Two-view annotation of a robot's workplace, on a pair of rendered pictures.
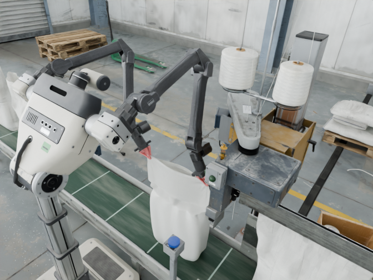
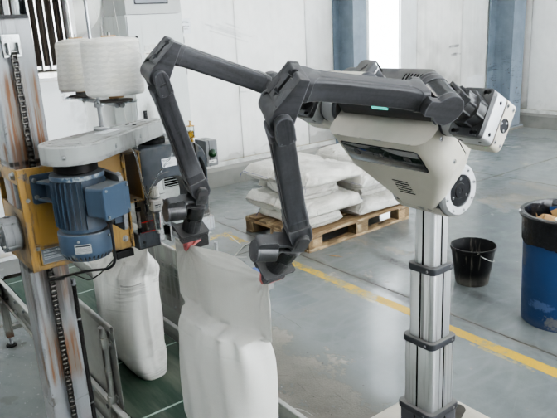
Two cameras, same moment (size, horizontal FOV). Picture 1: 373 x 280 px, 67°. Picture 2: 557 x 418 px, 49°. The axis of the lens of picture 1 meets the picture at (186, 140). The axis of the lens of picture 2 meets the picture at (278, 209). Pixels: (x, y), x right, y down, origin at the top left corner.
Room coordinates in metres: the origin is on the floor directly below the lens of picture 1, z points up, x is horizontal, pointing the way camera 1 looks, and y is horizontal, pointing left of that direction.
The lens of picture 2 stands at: (2.85, 0.73, 1.69)
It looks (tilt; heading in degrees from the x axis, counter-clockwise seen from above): 16 degrees down; 197
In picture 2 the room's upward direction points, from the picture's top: 3 degrees counter-clockwise
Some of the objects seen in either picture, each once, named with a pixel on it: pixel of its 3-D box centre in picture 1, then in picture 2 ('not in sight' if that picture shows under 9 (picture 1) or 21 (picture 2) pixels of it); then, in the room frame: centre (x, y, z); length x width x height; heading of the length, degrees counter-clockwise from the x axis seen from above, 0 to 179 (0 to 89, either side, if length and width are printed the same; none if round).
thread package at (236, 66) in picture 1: (237, 68); (112, 66); (1.28, -0.22, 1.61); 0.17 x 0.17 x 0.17
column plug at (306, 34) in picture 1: (312, 35); (2, 17); (1.31, -0.53, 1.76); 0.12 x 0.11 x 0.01; 144
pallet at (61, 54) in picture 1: (74, 45); not in sight; (6.35, 2.59, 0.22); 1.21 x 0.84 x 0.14; 144
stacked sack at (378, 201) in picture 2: not in sight; (370, 199); (-2.35, -0.03, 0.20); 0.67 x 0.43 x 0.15; 144
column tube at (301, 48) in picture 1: (271, 183); (50, 298); (1.31, -0.53, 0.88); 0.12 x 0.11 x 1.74; 144
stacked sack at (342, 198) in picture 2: not in sight; (317, 201); (-1.85, -0.38, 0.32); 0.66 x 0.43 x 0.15; 146
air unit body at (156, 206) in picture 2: not in sight; (157, 210); (1.13, -0.21, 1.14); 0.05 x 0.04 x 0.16; 144
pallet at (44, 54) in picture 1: (74, 52); not in sight; (6.34, 2.60, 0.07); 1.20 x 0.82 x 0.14; 142
